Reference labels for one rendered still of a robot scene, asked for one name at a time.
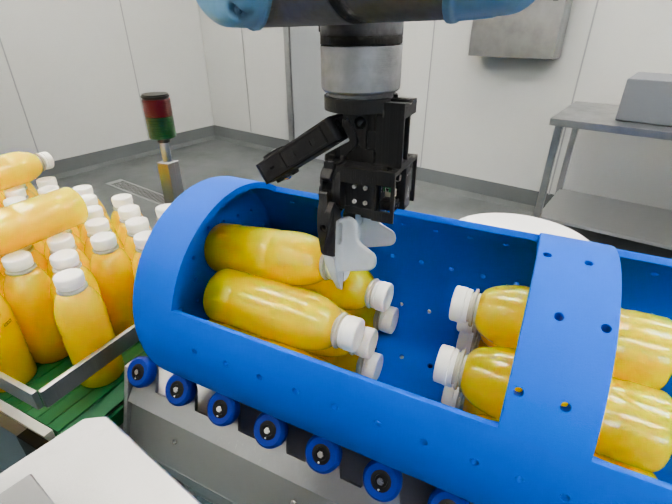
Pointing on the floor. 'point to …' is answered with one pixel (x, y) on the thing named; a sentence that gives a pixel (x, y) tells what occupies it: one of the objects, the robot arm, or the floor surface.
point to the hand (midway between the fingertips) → (342, 268)
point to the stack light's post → (170, 180)
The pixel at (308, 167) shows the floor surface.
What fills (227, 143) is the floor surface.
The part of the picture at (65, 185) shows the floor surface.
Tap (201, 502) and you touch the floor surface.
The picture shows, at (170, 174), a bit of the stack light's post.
